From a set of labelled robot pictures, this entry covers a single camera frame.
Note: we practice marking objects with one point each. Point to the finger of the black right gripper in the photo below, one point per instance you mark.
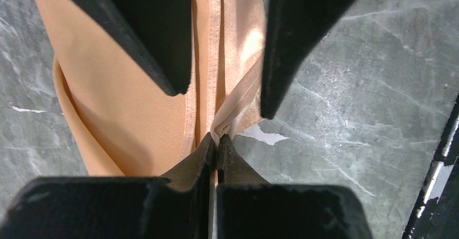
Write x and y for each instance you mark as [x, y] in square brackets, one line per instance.
[156, 34]
[294, 28]

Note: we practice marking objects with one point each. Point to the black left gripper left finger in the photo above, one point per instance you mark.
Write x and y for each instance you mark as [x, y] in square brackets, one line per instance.
[190, 193]

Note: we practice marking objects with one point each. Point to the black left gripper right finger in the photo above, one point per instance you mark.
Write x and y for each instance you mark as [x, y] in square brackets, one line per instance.
[232, 169]

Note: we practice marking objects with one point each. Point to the peach satin napkin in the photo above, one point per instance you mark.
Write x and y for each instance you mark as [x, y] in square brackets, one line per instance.
[122, 122]

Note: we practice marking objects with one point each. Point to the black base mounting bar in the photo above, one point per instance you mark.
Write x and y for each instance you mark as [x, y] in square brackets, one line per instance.
[435, 213]

